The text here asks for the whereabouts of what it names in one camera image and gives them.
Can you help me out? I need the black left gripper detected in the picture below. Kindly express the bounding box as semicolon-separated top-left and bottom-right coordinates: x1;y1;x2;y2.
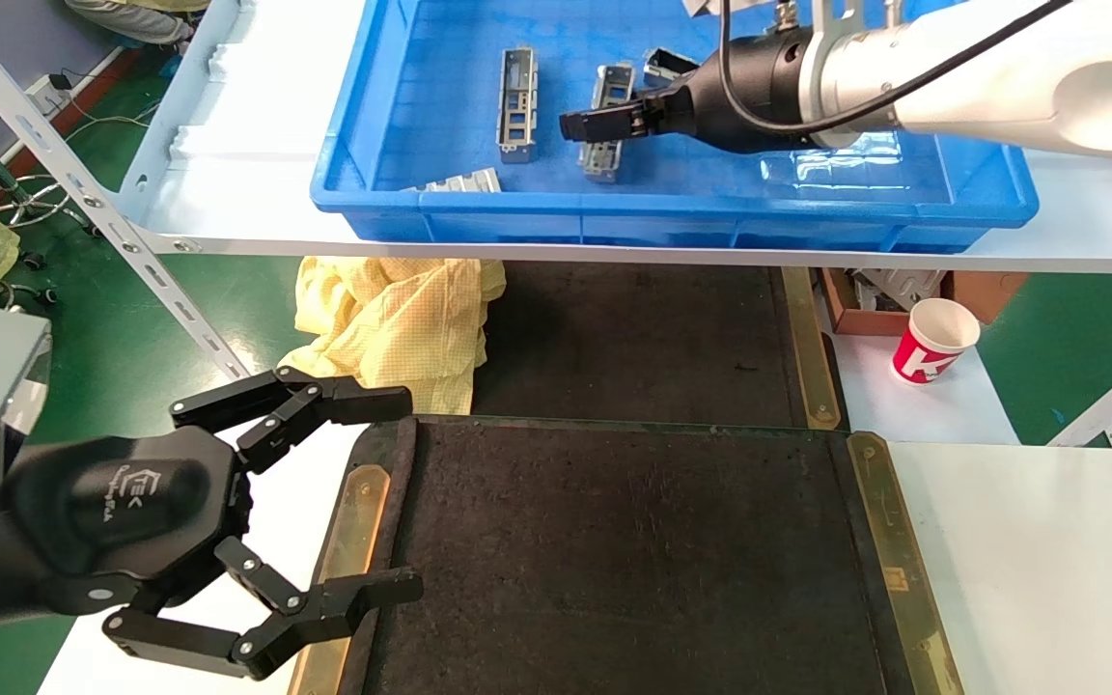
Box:
1;367;425;680

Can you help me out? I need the black felt container tray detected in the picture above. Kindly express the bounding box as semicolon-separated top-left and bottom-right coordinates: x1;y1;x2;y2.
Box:
471;261;844;431
288;415;967;695

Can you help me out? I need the yellow cloth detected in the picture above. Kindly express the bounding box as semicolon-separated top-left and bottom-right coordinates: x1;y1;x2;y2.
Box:
281;256;509;416

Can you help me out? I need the white power strip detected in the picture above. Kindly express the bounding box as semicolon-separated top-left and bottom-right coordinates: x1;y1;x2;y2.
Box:
27;73;76;115

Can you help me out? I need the blue plastic bin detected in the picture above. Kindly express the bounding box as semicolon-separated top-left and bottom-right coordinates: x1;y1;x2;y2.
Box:
310;0;1040;254

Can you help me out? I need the red white paper cup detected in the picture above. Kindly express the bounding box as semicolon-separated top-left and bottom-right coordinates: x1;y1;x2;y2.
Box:
892;297;982;385

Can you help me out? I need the white perforated shelf strut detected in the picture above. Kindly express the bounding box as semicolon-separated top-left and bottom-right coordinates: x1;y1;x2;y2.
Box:
0;0;250;379

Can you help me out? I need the brown cardboard box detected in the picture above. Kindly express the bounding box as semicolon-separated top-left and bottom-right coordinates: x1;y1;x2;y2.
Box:
819;268;1030;337

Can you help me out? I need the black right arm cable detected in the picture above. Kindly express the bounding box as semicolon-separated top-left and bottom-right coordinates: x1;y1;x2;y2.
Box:
718;0;1073;134

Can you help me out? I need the person in beige clothing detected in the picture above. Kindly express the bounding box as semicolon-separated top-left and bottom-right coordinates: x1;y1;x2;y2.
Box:
64;0;214;47

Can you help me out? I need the grey metal bracket part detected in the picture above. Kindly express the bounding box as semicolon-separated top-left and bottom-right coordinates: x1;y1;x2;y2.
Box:
402;168;503;194
643;48;702;90
578;63;637;184
497;45;540;164

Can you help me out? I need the black chair caster base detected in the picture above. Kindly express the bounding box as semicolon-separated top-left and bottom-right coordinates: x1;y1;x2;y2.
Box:
0;249;60;310

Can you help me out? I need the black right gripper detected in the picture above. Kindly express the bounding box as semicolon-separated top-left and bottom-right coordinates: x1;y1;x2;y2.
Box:
559;34;810;155

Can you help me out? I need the clear plastic film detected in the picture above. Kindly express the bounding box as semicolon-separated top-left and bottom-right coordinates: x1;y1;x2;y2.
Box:
761;130;904;189

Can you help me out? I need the white table frame beam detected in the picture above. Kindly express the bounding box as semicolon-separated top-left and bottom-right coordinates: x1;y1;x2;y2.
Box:
1046;338;1112;447

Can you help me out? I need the grey metal parts pile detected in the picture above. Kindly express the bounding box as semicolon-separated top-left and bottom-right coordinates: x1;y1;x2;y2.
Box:
855;270;945;312

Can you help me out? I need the white floor cable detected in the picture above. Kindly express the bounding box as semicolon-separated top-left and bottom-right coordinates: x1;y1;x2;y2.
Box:
64;92;166;136

